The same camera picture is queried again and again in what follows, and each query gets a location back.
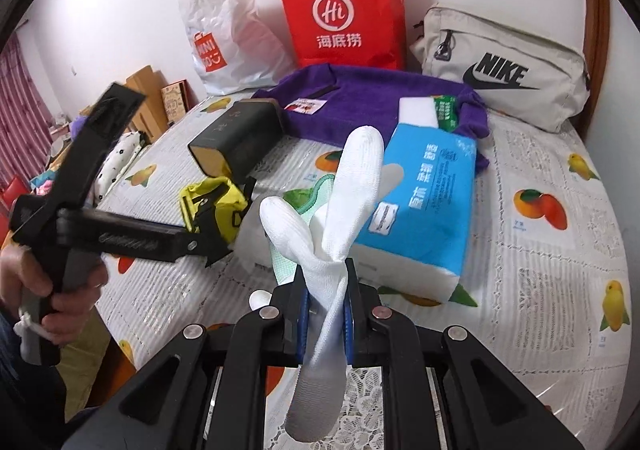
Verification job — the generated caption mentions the blue tissue pack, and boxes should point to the blue tissue pack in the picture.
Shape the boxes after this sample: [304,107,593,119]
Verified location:
[350,123,478,303]

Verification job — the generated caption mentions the white plastic shopping bag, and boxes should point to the white plastic shopping bag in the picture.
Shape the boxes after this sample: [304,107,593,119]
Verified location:
[176,0,296,96]

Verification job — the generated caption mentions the mint green cloth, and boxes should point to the mint green cloth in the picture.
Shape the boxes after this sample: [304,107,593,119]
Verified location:
[285,173,346,213]

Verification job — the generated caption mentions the white spotted pillow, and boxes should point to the white spotted pillow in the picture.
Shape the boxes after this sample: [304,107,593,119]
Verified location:
[94,130,147,201]

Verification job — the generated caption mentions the grey waist bag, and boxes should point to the grey waist bag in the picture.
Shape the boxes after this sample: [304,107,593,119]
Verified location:
[409,3,592,133]

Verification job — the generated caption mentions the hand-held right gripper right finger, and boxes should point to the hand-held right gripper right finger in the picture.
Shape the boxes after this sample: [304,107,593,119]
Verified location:
[344,257,586,450]

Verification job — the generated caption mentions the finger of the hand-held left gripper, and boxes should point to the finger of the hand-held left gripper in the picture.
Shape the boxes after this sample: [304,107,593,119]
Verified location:
[174,175,258,267]

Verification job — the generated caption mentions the red striped curtain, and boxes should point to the red striped curtain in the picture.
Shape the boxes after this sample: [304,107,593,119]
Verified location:
[0,28,53,191]

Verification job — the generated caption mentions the yellow black pouch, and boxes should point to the yellow black pouch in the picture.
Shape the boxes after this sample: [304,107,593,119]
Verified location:
[179,176,251,243]

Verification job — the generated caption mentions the brown wooden door frame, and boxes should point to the brown wooden door frame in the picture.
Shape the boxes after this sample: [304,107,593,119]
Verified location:
[580,0,612,131]

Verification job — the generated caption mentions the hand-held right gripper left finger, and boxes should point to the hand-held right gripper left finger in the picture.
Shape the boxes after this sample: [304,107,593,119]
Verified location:
[62,260,308,450]

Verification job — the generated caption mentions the white gloves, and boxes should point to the white gloves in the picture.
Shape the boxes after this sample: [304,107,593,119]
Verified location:
[259,126,386,443]

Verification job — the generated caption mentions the white green wet wipes pack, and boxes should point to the white green wet wipes pack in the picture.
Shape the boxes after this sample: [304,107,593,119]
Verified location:
[397,95,458,132]

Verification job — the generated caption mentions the small green tissue pack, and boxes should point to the small green tissue pack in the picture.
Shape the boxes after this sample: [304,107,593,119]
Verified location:
[232,207,283,268]

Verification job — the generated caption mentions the person's left hand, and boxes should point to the person's left hand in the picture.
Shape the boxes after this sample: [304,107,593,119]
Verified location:
[0,244,109,347]

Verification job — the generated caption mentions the dark green tea tin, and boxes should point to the dark green tea tin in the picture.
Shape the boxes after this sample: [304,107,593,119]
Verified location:
[187,98,285,183]

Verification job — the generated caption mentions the wooden headboard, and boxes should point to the wooden headboard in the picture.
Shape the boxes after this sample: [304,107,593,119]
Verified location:
[125,64,168,141]

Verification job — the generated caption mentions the person's left forearm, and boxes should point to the person's left forearm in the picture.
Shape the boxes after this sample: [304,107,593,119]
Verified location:
[0,303,68,450]

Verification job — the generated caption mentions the brown patterned box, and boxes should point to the brown patterned box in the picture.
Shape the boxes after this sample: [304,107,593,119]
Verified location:
[160,80,193,127]

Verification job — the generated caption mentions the purple towel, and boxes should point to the purple towel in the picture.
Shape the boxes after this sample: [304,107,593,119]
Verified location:
[250,64,491,173]

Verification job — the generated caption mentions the fruit print tablecloth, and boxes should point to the fruit print tablecloth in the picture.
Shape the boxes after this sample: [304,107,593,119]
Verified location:
[95,93,633,450]

